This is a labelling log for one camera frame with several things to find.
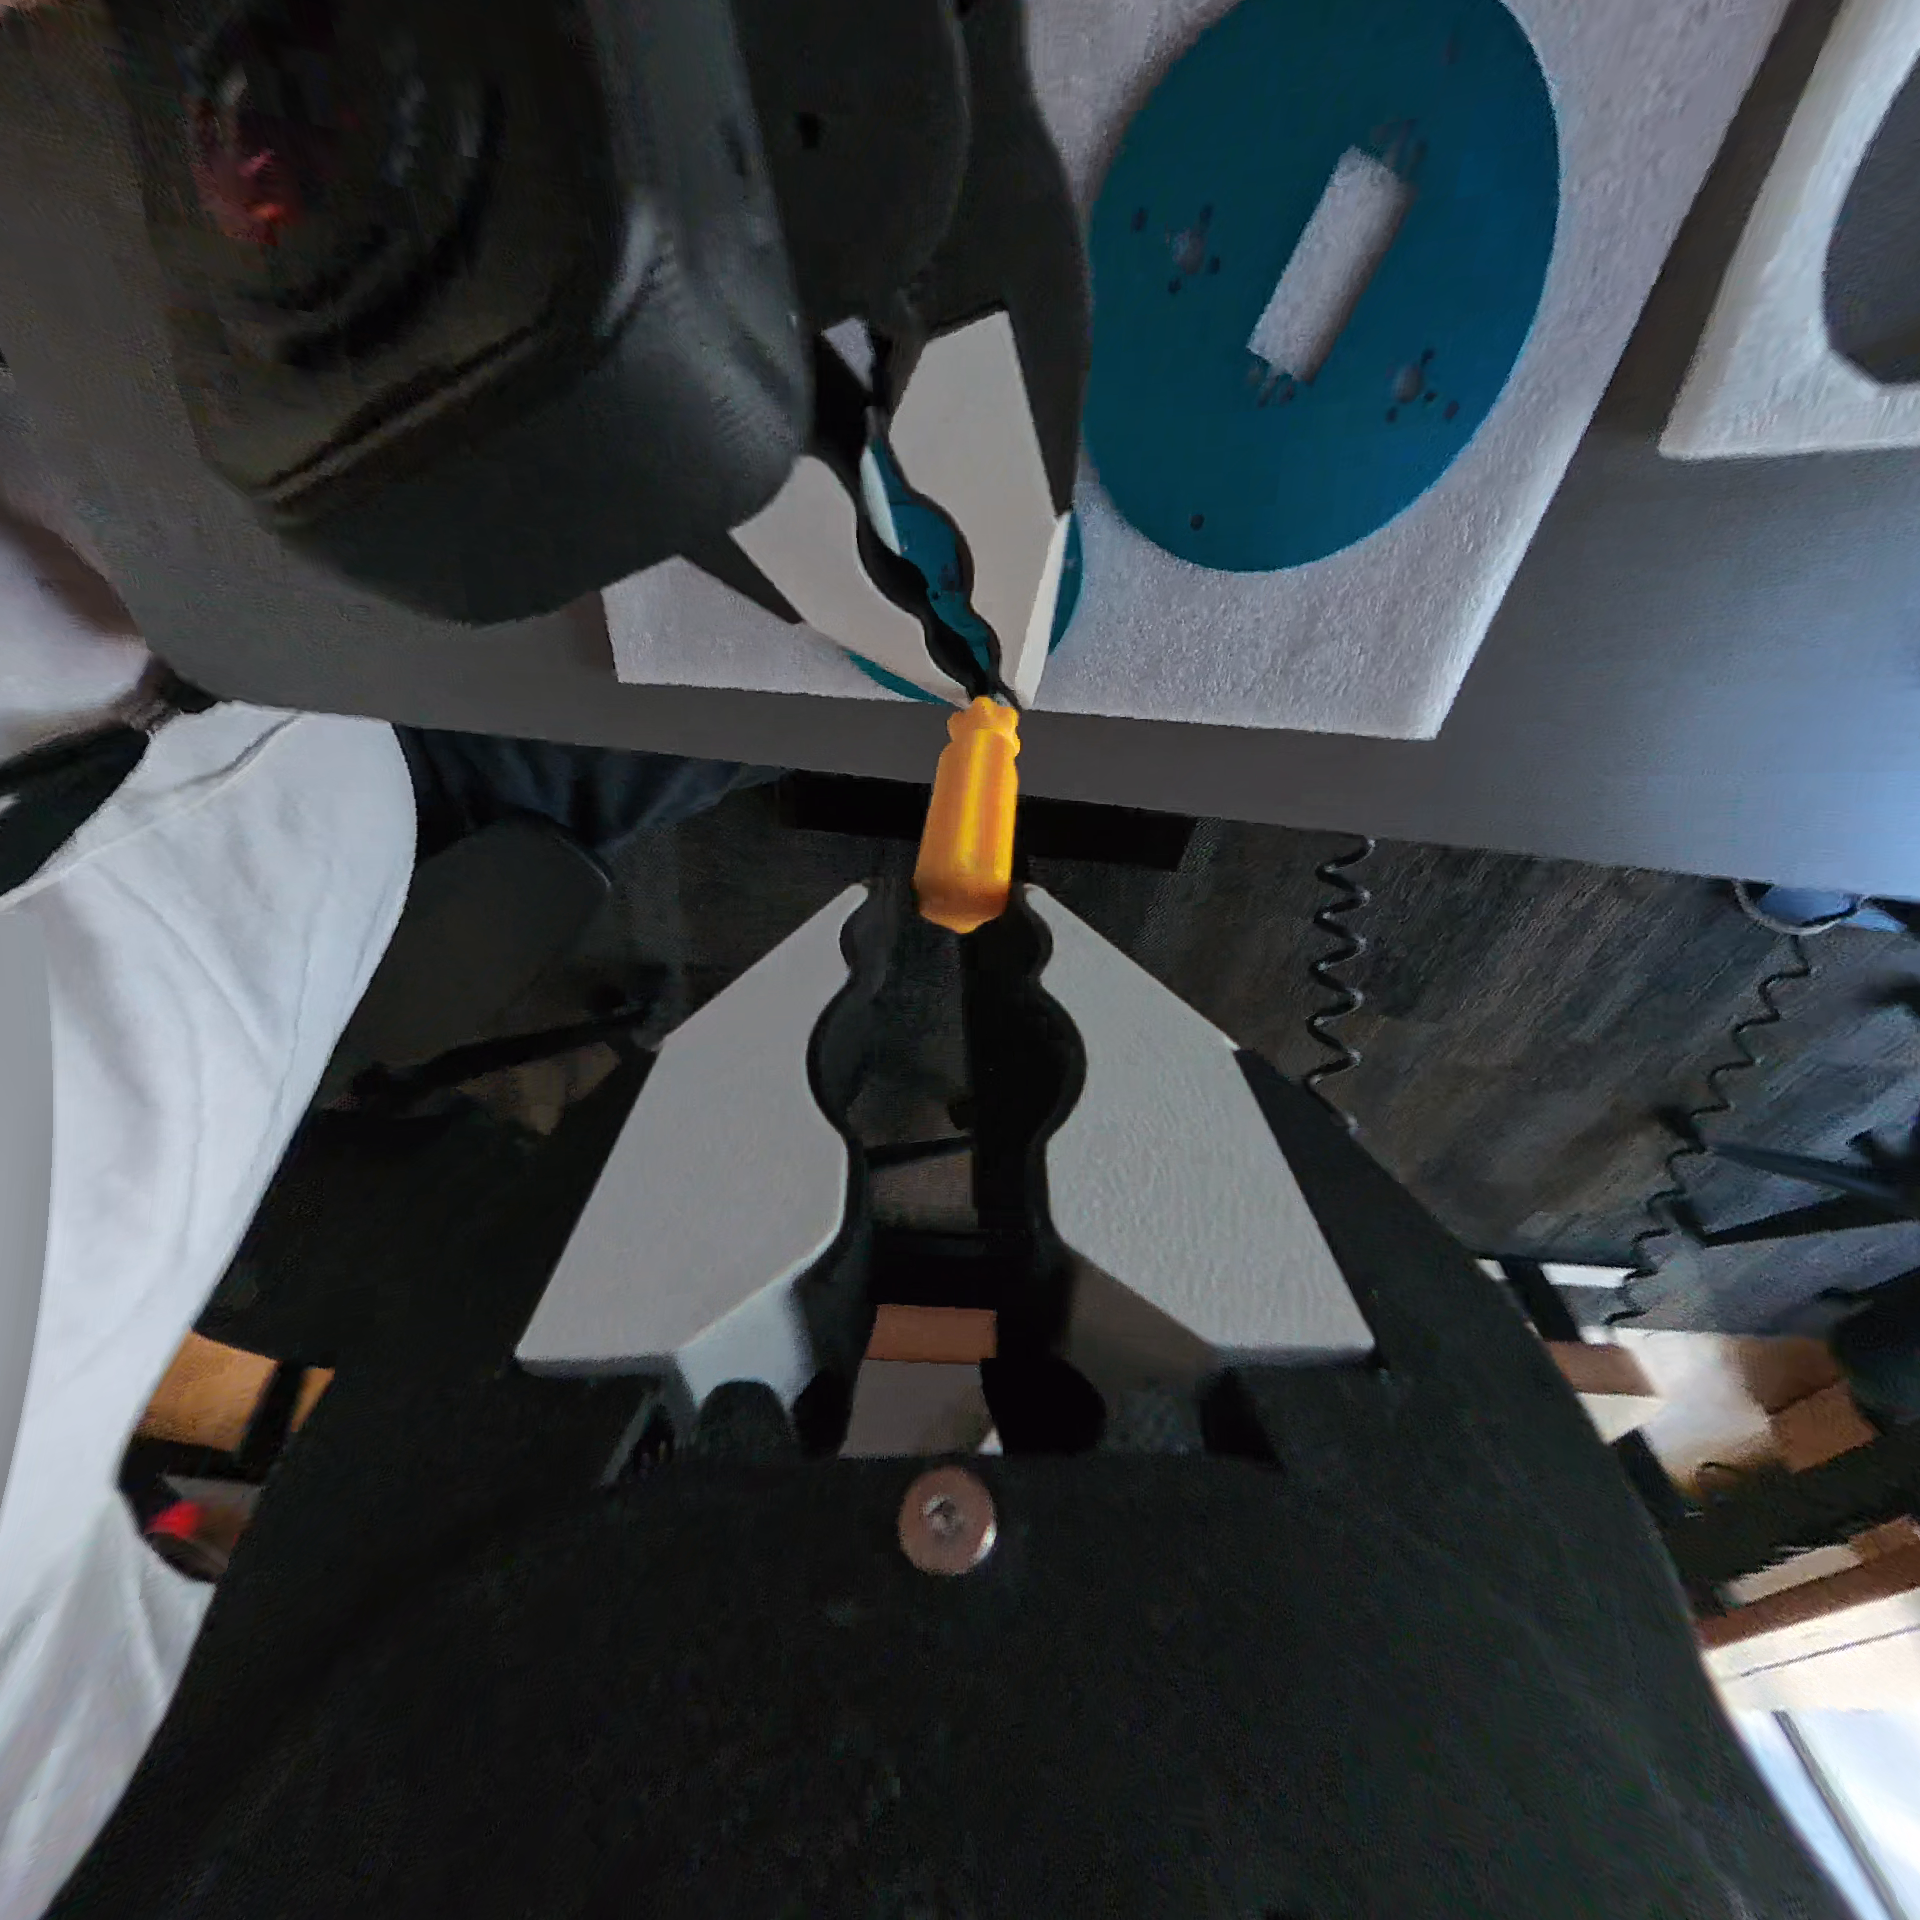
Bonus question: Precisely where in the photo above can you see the person's white shirt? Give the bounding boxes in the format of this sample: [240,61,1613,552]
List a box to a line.
[0,496,422,1920]

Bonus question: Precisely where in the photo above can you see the person's dark trousers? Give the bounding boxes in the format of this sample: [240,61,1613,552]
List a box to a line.
[397,726,781,858]

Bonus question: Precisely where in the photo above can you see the black mesh office chair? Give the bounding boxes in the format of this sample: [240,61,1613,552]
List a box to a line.
[358,816,664,1114]

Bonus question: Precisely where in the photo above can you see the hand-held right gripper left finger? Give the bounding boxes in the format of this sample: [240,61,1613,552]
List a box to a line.
[512,882,904,1442]

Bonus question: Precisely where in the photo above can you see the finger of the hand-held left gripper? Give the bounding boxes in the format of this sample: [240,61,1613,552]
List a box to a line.
[894,310,1085,714]
[731,451,973,714]

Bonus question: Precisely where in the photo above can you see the thin coiled black cable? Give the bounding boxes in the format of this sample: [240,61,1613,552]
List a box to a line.
[1628,931,1848,1292]

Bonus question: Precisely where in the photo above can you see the white foam piece with cutout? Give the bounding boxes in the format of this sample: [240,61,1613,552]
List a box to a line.
[1657,0,1920,465]

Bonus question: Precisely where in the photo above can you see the blue slotted metal disc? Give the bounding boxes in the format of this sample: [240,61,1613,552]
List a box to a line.
[1080,0,1565,576]

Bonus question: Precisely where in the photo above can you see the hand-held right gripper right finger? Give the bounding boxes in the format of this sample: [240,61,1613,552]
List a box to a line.
[1012,882,1382,1442]

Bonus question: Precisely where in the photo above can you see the orange handled screwdriver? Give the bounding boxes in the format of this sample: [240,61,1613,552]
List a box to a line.
[913,692,1024,936]

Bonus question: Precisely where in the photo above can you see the thick coiled black cable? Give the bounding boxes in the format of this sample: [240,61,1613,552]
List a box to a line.
[1308,844,1374,1086]

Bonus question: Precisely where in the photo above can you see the large white foam sheet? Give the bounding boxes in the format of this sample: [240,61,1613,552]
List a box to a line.
[604,0,1795,740]

